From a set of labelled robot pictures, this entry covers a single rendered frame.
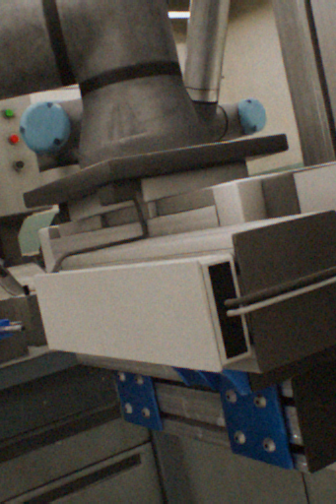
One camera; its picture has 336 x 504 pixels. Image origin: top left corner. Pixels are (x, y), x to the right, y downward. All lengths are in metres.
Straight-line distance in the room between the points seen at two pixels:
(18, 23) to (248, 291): 0.44
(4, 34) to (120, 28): 0.12
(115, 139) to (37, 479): 0.70
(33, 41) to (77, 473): 0.79
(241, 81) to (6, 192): 8.30
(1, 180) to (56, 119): 1.13
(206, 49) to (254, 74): 8.74
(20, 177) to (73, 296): 1.63
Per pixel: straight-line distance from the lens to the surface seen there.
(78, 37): 0.76
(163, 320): 0.46
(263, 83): 9.98
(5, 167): 2.17
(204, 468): 1.43
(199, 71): 1.37
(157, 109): 0.73
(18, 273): 1.52
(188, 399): 0.79
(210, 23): 1.36
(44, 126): 1.04
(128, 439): 1.32
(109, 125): 0.73
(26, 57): 0.77
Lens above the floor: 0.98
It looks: 3 degrees down
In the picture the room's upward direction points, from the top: 12 degrees counter-clockwise
